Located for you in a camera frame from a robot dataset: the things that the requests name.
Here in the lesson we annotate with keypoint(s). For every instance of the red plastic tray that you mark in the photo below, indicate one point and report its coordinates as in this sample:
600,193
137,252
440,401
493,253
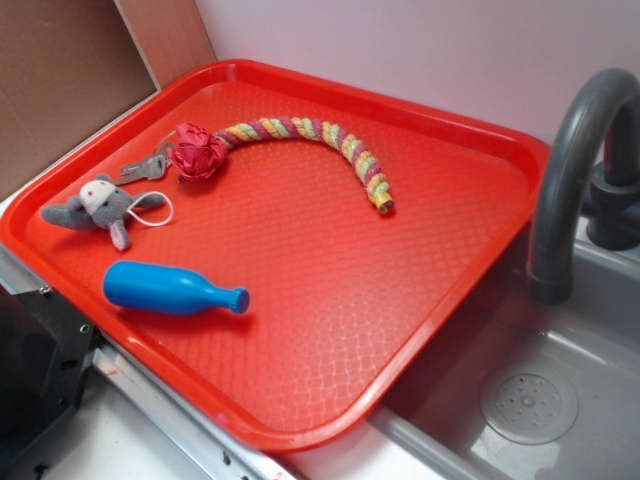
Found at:
342,297

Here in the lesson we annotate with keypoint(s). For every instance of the grey sink basin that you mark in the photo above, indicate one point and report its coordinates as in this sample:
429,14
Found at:
592,339

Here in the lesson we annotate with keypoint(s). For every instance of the black metal bracket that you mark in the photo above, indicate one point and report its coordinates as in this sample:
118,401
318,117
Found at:
47,346

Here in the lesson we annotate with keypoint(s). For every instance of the silver keys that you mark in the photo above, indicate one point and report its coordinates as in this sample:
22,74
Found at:
152,167

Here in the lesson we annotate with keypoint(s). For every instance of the grey curved faucet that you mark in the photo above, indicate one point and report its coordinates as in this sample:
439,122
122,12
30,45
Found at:
592,172

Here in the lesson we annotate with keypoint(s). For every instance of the blue plastic bottle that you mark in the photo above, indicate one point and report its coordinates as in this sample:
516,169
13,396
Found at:
169,290

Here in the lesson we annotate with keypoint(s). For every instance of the brown cardboard panel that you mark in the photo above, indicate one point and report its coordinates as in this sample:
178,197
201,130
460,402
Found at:
69,68

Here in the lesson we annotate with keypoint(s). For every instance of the round sink drain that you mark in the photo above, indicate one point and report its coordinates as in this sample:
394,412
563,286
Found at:
529,403

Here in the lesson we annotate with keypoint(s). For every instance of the red fabric flower keychain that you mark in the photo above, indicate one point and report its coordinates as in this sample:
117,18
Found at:
197,154

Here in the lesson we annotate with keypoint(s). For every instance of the aluminium frame rail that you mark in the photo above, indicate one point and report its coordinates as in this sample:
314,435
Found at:
130,427

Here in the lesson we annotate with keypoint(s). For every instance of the grey plush mouse toy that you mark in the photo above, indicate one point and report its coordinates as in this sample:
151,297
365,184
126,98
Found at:
101,204

